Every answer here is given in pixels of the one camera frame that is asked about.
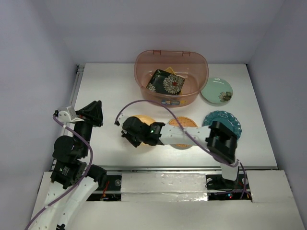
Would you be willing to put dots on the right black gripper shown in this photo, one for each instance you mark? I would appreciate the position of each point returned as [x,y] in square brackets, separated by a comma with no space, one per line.
[127,134]

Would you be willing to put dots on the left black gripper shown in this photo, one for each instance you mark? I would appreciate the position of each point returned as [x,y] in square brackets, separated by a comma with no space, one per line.
[92,113]

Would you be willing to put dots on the yellow round plate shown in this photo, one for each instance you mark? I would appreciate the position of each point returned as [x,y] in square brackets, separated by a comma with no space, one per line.
[145,120]

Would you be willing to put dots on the round woven basket plate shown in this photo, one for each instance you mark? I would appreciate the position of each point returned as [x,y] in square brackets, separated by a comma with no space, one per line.
[185,122]

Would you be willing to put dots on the black square floral plate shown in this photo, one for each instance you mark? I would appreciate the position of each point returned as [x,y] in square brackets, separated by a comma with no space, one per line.
[156,82]

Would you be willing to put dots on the fan-shaped woven plate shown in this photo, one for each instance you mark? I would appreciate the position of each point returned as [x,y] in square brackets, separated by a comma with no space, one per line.
[170,70]

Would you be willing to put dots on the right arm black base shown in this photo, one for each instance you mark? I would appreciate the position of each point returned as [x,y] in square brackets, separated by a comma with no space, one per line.
[217,182]

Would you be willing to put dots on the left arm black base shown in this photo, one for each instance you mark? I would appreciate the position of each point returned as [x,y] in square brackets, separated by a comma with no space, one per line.
[111,191]

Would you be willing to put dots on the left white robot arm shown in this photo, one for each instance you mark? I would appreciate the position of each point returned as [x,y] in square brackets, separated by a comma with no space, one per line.
[74,176]

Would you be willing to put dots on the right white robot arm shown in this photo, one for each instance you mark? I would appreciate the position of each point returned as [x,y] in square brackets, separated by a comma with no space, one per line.
[217,140]

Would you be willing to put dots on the pink translucent plastic bin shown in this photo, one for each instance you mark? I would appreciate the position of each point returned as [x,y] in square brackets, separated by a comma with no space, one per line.
[192,66]

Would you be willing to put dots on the white foam front board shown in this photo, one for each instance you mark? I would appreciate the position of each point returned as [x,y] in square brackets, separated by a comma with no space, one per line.
[272,207]

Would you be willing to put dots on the light green floral plate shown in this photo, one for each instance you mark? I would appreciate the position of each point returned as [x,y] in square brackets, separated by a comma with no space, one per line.
[217,91]

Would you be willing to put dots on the teal scalloped plate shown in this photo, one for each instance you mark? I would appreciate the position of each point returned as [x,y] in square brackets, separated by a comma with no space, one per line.
[226,118]

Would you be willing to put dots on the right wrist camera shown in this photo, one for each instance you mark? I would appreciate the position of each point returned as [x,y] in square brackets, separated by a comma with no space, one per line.
[120,120]

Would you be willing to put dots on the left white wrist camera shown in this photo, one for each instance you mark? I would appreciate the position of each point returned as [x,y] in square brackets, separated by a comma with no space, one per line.
[67,115]

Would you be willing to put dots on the aluminium table rail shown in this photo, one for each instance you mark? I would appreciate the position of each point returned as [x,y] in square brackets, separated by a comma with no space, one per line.
[72,100]

